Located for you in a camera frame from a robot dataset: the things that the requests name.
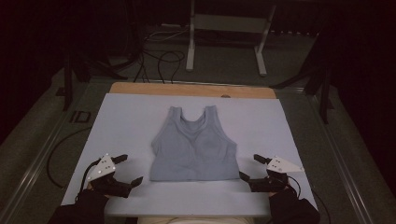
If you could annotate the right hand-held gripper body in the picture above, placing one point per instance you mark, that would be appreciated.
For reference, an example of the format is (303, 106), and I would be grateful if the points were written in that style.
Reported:
(271, 183)

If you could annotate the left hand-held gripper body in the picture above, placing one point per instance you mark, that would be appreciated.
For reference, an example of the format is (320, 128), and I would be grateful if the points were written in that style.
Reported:
(102, 168)

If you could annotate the grey-blue tank top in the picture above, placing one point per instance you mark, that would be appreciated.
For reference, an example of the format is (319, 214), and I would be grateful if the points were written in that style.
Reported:
(193, 152)

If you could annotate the person's right hand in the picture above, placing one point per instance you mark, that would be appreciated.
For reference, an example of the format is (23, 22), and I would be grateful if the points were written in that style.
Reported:
(272, 194)

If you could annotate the person's left hand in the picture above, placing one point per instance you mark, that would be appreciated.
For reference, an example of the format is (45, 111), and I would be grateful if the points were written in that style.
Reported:
(89, 186)

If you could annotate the light blue mat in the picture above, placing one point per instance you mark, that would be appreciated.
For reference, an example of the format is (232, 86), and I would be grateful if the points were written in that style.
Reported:
(124, 124)

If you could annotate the black metal stand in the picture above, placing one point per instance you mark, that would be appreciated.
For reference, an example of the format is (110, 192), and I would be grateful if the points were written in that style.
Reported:
(68, 84)
(323, 93)

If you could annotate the wooden table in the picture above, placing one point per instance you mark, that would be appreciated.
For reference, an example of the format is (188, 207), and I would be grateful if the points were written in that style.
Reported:
(186, 89)

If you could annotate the white metal stand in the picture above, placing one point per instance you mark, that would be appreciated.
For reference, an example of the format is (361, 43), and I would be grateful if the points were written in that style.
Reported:
(229, 23)

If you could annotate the black rectangular bracket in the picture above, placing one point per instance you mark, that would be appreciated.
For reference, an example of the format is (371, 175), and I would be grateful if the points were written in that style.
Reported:
(80, 116)

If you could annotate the metal floor rail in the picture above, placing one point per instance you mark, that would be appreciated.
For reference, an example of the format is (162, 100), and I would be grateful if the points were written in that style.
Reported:
(339, 155)
(37, 161)

